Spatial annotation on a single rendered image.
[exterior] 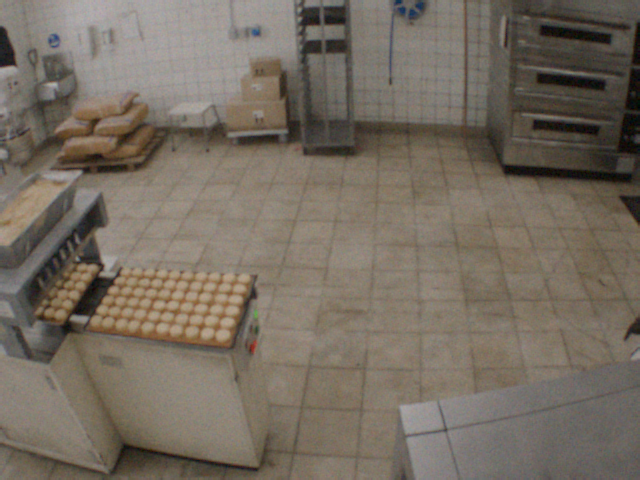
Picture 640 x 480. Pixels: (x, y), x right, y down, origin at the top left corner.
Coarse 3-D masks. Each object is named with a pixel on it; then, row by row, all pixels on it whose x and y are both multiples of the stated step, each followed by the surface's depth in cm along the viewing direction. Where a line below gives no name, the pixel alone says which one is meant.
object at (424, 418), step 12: (408, 408) 37; (420, 408) 36; (432, 408) 36; (408, 420) 36; (420, 420) 36; (432, 420) 35; (396, 432) 38; (408, 432) 35; (420, 432) 35; (432, 432) 35; (396, 444) 38; (396, 456) 38; (396, 468) 39
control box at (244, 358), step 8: (248, 304) 201; (256, 304) 202; (248, 312) 197; (248, 320) 194; (256, 320) 202; (240, 328) 190; (248, 328) 191; (248, 336) 191; (256, 336) 203; (248, 344) 191; (256, 344) 202; (240, 352) 185; (248, 352) 191; (240, 360) 187; (248, 360) 191; (240, 368) 190; (248, 368) 191
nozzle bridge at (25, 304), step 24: (96, 192) 212; (72, 216) 196; (96, 216) 215; (48, 240) 181; (72, 240) 204; (96, 240) 229; (24, 264) 168; (48, 264) 186; (0, 288) 156; (24, 288) 159; (48, 288) 179; (0, 312) 161; (24, 312) 159; (0, 336) 169; (24, 336) 172
